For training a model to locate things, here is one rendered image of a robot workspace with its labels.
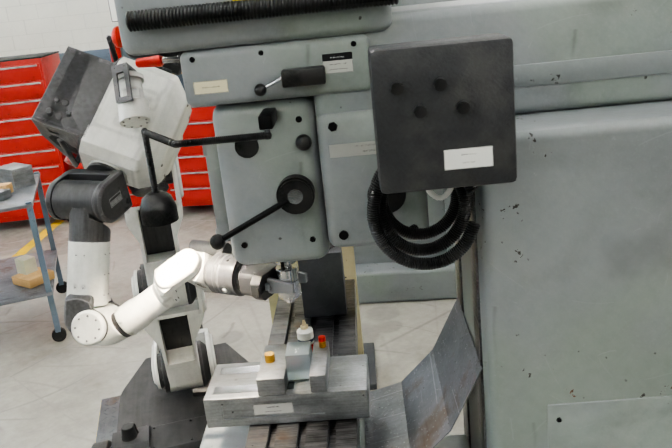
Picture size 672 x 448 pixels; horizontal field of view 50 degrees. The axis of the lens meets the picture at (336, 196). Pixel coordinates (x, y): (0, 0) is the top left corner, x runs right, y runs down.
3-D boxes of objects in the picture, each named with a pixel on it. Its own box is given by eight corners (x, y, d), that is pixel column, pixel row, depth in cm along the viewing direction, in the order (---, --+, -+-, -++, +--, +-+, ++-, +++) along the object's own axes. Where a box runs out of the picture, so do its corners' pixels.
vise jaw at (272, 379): (258, 396, 152) (255, 379, 151) (267, 360, 166) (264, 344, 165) (286, 394, 152) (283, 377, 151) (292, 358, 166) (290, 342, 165)
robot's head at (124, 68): (126, 116, 161) (110, 104, 154) (121, 80, 163) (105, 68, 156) (153, 108, 160) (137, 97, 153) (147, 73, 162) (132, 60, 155)
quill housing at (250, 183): (231, 271, 138) (206, 106, 129) (246, 234, 158) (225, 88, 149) (331, 262, 137) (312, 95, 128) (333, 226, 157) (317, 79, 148)
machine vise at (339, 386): (207, 428, 155) (199, 383, 152) (220, 390, 169) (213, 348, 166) (370, 418, 153) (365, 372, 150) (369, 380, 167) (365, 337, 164)
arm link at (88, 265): (53, 344, 157) (56, 241, 157) (80, 333, 170) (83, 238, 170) (103, 347, 156) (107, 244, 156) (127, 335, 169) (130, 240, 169)
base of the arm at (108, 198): (62, 233, 168) (36, 201, 159) (87, 191, 176) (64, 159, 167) (117, 236, 163) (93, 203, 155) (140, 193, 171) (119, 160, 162)
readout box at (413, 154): (381, 198, 105) (368, 51, 98) (378, 181, 113) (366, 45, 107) (520, 185, 104) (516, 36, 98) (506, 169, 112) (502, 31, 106)
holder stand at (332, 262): (304, 318, 201) (295, 251, 195) (306, 286, 222) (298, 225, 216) (347, 314, 201) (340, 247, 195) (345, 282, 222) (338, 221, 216)
